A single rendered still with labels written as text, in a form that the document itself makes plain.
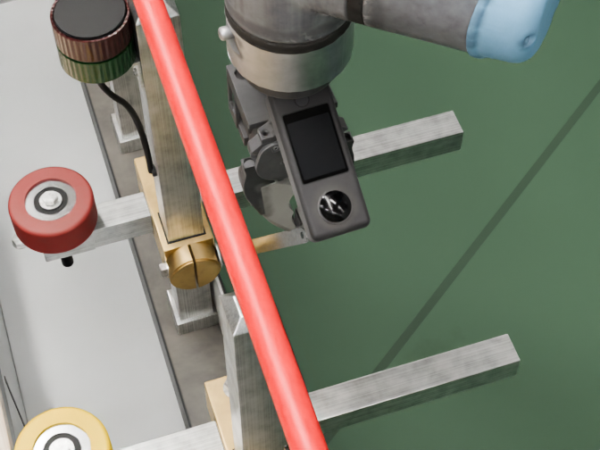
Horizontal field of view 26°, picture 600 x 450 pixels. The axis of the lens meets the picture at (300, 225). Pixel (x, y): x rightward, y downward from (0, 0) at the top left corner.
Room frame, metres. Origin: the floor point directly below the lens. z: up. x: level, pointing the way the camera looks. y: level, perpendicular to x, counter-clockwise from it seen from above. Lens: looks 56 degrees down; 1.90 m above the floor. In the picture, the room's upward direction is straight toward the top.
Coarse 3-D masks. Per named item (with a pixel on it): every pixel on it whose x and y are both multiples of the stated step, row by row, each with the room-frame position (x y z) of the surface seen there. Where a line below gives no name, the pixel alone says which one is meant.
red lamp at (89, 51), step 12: (60, 36) 0.65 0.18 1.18; (108, 36) 0.65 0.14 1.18; (120, 36) 0.66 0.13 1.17; (60, 48) 0.66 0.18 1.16; (72, 48) 0.65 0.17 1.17; (84, 48) 0.65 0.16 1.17; (96, 48) 0.65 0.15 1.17; (108, 48) 0.65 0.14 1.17; (120, 48) 0.66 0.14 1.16; (84, 60) 0.65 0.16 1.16; (96, 60) 0.65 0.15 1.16
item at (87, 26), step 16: (64, 0) 0.69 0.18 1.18; (80, 0) 0.69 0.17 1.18; (96, 0) 0.69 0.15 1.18; (112, 0) 0.69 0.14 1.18; (64, 16) 0.67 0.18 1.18; (80, 16) 0.67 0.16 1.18; (96, 16) 0.67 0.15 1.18; (112, 16) 0.67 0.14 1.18; (64, 32) 0.65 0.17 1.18; (80, 32) 0.65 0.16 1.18; (96, 32) 0.65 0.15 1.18; (112, 32) 0.65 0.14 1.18; (112, 96) 0.67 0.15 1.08; (144, 144) 0.68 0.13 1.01
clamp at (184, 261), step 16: (144, 160) 0.76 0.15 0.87; (144, 176) 0.75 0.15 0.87; (144, 192) 0.73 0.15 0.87; (160, 224) 0.69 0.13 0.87; (208, 224) 0.69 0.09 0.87; (160, 240) 0.67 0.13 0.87; (192, 240) 0.67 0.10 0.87; (208, 240) 0.67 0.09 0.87; (176, 256) 0.66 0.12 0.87; (192, 256) 0.66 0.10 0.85; (208, 256) 0.66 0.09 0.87; (176, 272) 0.64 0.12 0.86; (192, 272) 0.65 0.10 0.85; (208, 272) 0.65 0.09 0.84; (192, 288) 0.65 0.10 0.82
